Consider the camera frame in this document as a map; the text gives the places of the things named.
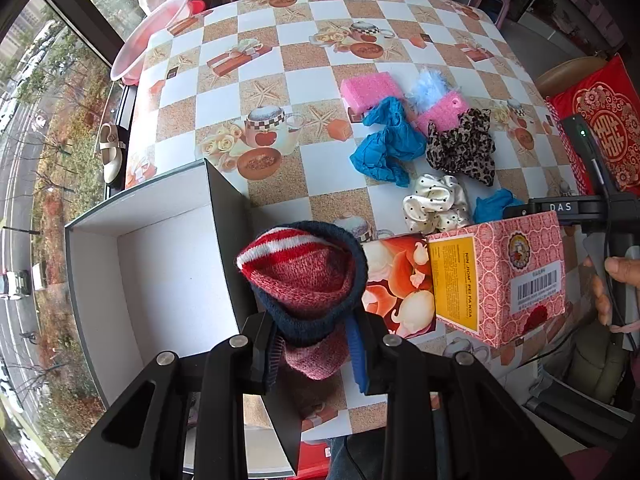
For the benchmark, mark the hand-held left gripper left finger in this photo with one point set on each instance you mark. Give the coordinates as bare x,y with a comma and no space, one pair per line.
262,355

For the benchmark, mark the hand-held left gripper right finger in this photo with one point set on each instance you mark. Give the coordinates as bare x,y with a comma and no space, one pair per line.
357,360

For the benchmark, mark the red knit sock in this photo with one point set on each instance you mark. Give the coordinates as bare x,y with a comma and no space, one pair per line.
305,280

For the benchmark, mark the small blue cloth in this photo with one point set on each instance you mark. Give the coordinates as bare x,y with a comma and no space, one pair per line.
492,207

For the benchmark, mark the white cardboard box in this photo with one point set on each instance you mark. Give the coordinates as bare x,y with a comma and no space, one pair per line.
165,270

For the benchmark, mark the pink sponge with hole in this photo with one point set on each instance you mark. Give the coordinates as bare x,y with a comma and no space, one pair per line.
440,112

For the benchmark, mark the blue fluffy scrunchie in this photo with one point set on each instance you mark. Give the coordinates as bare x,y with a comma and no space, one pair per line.
427,87

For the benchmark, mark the person's right hand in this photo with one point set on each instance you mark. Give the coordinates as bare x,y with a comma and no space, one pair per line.
625,271

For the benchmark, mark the floral printed box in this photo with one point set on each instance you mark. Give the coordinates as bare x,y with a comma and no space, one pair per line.
395,285

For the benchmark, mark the wooden chair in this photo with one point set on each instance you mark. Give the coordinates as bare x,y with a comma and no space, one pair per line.
570,70

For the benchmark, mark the person's jeans leg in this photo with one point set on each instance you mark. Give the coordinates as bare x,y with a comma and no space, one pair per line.
360,460

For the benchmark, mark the leopard print scrunchie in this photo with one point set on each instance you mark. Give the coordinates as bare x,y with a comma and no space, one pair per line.
460,147

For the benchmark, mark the pink printed carton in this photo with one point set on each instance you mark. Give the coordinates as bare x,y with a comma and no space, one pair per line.
500,270

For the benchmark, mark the white polka dot scrunchie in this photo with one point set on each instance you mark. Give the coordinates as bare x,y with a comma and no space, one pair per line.
435,205

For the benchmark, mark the pink plastic stool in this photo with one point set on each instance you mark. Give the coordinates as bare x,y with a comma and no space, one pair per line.
492,2

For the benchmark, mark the large crumpled blue cloth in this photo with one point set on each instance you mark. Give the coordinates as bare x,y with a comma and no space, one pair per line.
385,150

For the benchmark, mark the pink rectangular sponge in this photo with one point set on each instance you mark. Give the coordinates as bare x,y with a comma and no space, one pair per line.
370,91

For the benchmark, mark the checkered printed tablecloth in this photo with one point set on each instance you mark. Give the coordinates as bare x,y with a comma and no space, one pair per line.
300,60

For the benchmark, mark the pink plastic basin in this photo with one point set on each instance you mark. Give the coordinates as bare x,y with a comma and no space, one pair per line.
150,35

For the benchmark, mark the red plastic basin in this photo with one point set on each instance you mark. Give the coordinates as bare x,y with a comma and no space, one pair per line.
197,6

